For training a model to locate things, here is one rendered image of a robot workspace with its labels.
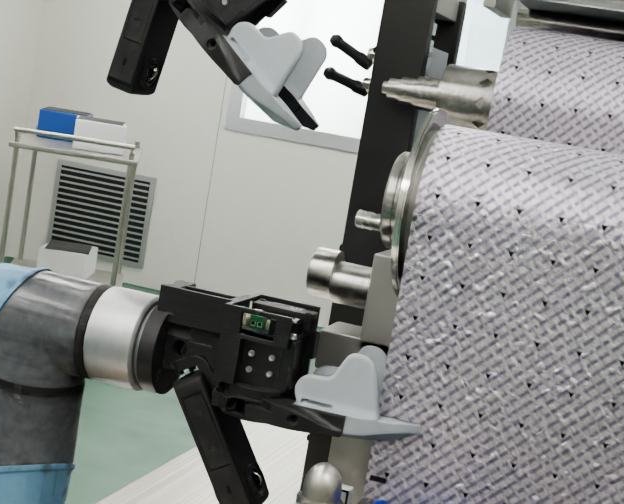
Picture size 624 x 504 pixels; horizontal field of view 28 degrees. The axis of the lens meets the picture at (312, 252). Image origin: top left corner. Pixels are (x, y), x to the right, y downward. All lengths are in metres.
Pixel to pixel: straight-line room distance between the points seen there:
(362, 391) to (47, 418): 0.25
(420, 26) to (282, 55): 0.30
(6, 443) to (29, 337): 0.09
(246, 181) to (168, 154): 0.49
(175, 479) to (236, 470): 0.40
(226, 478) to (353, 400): 0.12
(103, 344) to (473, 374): 0.27
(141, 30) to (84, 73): 6.26
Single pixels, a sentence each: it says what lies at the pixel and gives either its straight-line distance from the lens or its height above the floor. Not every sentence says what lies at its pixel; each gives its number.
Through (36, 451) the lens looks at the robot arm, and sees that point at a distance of 1.00.
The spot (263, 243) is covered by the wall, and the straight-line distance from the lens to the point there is 6.86.
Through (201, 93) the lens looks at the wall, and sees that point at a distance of 6.98.
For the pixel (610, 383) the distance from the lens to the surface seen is 0.89.
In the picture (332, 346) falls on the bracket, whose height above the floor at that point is 1.13.
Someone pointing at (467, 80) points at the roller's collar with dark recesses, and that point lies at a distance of 1.18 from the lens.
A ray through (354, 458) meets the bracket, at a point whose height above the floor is 1.04.
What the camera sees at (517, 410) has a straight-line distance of 0.90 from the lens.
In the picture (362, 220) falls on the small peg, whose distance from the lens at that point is 0.97.
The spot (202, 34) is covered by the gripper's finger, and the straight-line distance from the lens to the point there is 0.97.
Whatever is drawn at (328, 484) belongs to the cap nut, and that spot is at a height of 1.06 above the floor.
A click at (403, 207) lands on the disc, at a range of 0.89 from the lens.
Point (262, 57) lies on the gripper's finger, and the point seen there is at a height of 1.34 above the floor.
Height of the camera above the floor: 1.32
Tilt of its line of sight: 7 degrees down
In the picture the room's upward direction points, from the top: 10 degrees clockwise
